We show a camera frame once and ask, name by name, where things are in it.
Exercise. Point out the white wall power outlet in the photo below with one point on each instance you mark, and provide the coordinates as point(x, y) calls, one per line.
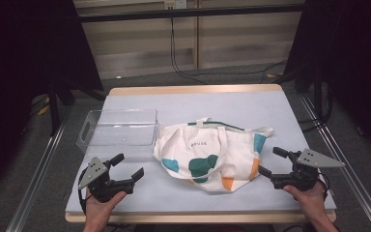
point(175, 4)

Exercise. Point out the yellow floor tape piece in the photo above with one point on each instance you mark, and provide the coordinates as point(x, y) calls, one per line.
point(43, 110)
point(271, 75)

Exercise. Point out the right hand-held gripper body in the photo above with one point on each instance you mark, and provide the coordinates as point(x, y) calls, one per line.
point(302, 175)

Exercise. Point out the black metal stand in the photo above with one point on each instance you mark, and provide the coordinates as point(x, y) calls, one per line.
point(54, 109)

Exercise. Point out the metal floor rail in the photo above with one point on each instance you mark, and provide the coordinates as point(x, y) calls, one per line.
point(34, 180)
point(344, 161)

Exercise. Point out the black horizontal bar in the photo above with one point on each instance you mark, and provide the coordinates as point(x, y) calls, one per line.
point(190, 13)

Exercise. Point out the person's right hand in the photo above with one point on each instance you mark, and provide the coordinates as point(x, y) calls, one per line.
point(309, 201)

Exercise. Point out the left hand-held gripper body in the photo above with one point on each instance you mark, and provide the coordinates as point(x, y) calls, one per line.
point(100, 185)

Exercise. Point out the person's left hand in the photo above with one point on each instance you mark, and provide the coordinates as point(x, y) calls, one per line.
point(100, 208)

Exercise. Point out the white tote bag colour patches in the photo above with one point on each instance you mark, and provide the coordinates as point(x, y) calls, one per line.
point(203, 154)

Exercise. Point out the dark curtain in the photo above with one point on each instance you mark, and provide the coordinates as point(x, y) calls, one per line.
point(351, 64)
point(25, 80)

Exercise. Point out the clear plastic container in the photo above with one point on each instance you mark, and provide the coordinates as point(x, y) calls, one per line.
point(119, 132)

